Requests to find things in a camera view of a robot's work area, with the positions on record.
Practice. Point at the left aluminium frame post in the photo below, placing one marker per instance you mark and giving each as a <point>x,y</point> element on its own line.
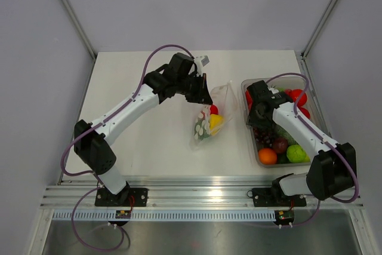
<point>67,6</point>

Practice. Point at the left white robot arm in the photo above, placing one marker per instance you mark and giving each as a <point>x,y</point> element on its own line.
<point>94,139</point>

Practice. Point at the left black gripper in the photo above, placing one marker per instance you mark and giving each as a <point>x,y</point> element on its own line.
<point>202,95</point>

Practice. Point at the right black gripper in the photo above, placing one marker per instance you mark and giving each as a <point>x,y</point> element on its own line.
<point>252,120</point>

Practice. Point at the green bell pepper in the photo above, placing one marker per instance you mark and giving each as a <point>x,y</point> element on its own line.
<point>201,130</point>

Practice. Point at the aluminium mounting rail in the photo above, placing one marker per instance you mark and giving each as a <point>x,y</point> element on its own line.
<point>188,193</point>

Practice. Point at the dark purple plum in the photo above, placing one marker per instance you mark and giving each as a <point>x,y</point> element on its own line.
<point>280,145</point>

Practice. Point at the white slotted cable duct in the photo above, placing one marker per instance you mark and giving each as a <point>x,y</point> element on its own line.
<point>167,215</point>

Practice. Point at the orange fruit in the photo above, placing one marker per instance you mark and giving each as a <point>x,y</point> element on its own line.
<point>267,156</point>

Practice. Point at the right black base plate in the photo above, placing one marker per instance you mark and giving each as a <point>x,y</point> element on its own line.
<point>263,197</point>

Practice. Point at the yellow pear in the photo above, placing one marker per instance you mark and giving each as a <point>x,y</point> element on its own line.
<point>216,123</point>

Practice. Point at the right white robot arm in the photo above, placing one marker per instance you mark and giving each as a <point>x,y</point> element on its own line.
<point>332,165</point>

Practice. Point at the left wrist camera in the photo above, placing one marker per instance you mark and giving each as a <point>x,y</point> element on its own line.
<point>201,62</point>

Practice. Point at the clear dotted zip bag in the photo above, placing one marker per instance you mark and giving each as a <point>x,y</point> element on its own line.
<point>225,99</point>

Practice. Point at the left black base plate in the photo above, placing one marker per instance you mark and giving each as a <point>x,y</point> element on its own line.
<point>136,197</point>

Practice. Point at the aluminium frame post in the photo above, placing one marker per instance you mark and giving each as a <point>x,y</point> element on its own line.
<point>323,20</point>
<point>67,6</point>

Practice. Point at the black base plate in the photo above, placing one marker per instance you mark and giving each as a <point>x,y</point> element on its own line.
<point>263,197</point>
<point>136,197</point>

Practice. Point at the dark grape bunch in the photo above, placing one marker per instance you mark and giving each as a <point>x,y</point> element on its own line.
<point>265,137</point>

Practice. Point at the small red tomato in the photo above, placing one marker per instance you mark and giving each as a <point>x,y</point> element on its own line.
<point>249,104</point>

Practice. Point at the lime green fruit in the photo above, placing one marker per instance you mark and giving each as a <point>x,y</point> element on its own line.
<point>296,154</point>

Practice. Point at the right aluminium frame post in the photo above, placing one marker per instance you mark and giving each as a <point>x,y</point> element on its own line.
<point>323,20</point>

